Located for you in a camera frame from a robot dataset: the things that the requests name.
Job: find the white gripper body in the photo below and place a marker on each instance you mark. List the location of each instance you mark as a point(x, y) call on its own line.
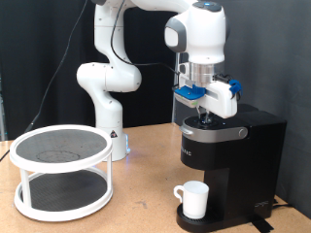
point(222, 98)

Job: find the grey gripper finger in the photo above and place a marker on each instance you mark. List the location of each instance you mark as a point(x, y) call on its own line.
point(199, 112)
point(206, 117)

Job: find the white mug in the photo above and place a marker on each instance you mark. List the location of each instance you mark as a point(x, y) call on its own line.
point(194, 200)

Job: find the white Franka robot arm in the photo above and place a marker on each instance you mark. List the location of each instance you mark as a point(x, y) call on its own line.
point(107, 77)

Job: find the black Keurig coffee machine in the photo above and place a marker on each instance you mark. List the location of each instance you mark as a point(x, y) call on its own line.
point(243, 168)

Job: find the black tape strip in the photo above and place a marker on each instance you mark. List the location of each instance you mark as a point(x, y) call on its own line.
point(260, 224)

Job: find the white two-tier turntable stand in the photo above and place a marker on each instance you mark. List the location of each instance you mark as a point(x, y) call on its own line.
point(64, 191)

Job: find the black curtain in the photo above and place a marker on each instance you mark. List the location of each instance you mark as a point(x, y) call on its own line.
point(26, 32)

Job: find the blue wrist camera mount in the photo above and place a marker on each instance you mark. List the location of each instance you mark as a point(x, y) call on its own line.
point(189, 92)

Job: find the silver metal frame post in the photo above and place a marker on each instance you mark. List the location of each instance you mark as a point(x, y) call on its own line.
point(175, 110)
point(2, 119)

